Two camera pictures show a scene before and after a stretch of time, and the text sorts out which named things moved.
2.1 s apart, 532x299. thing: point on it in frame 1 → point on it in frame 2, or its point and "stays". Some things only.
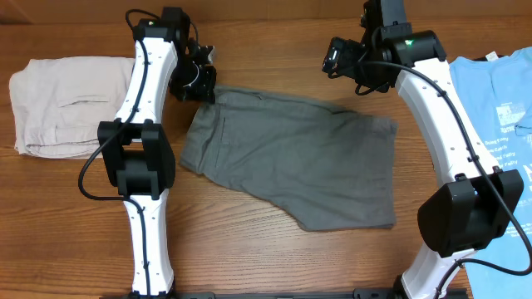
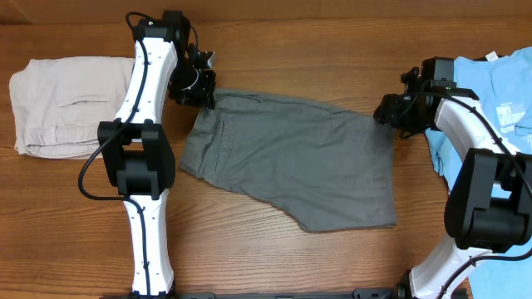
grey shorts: [332, 169] stays
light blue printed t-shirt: [496, 90] stays
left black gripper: [201, 92] stays
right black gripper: [381, 84] → [387, 112]
